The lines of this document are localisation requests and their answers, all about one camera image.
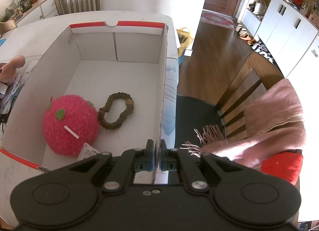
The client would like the brown hair scrunchie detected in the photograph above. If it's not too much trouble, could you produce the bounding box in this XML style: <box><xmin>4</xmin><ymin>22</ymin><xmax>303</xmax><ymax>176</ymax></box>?
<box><xmin>97</xmin><ymin>92</ymin><xmax>135</xmax><ymax>130</ymax></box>

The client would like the pink fluffy plush ball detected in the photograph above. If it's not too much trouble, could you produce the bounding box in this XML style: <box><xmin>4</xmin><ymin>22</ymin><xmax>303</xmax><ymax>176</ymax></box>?
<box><xmin>42</xmin><ymin>95</ymin><xmax>99</xmax><ymax>157</ymax></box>

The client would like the white cardboard box red rim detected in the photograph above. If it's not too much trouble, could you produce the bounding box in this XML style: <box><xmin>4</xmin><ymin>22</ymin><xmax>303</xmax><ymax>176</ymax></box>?
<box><xmin>0</xmin><ymin>21</ymin><xmax>170</xmax><ymax>184</ymax></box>

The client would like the pink fringed scarf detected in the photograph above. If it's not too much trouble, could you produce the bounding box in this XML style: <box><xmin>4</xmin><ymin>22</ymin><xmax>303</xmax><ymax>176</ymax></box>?
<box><xmin>181</xmin><ymin>78</ymin><xmax>306</xmax><ymax>168</ymax></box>

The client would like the red cushion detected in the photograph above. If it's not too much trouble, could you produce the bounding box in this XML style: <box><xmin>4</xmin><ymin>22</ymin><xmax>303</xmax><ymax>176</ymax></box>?
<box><xmin>260</xmin><ymin>152</ymin><xmax>303</xmax><ymax>185</ymax></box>

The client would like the wooden chair with scarf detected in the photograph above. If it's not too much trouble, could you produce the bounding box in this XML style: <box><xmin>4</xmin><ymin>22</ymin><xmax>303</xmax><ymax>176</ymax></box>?
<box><xmin>174</xmin><ymin>51</ymin><xmax>285</xmax><ymax>150</ymax></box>

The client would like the yellow plastic bag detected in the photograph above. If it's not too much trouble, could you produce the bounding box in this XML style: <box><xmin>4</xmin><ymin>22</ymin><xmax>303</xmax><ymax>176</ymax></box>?
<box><xmin>177</xmin><ymin>27</ymin><xmax>194</xmax><ymax>57</ymax></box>

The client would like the patterned door rug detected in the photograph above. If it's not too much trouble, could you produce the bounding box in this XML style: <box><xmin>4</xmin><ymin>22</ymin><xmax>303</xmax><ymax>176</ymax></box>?
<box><xmin>200</xmin><ymin>10</ymin><xmax>236</xmax><ymax>30</ymax></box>

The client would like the pink plush toy limb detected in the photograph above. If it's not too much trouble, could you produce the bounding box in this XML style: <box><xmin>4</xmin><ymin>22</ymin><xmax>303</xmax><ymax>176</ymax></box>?
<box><xmin>0</xmin><ymin>55</ymin><xmax>25</xmax><ymax>85</ymax></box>

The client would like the white cabinet row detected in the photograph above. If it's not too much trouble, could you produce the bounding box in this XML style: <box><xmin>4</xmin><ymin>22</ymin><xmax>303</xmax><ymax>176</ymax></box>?
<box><xmin>240</xmin><ymin>0</ymin><xmax>319</xmax><ymax>77</ymax></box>

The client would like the white wooden sideboard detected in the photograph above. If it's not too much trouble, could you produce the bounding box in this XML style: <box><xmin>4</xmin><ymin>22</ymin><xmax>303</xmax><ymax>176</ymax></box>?
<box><xmin>1</xmin><ymin>0</ymin><xmax>59</xmax><ymax>35</ymax></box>

